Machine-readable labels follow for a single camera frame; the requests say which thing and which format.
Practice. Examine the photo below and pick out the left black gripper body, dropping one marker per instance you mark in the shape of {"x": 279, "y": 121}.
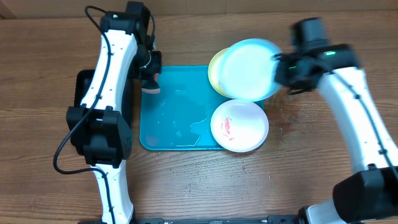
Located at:
{"x": 148, "y": 64}

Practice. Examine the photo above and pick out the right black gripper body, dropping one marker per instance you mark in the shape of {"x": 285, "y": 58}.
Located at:
{"x": 295, "y": 78}

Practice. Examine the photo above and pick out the green and pink sponge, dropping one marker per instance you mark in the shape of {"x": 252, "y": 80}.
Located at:
{"x": 151, "y": 86}

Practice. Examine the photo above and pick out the light blue plate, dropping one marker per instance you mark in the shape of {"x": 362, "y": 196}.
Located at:
{"x": 247, "y": 70}

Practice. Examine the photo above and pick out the yellow green plate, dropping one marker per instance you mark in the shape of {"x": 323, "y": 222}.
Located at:
{"x": 213, "y": 72}

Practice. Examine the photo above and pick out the white plate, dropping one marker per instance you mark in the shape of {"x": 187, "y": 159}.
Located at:
{"x": 239, "y": 126}

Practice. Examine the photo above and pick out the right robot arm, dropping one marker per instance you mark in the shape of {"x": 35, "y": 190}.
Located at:
{"x": 370, "y": 193}

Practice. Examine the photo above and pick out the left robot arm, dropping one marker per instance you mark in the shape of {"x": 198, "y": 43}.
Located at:
{"x": 100, "y": 118}

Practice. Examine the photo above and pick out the teal plastic tray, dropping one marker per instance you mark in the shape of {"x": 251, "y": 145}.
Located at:
{"x": 178, "y": 118}

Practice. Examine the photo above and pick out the black plastic tray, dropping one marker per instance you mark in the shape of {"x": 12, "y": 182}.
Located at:
{"x": 83, "y": 82}

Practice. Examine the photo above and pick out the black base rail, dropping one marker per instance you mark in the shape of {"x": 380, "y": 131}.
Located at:
{"x": 271, "y": 219}

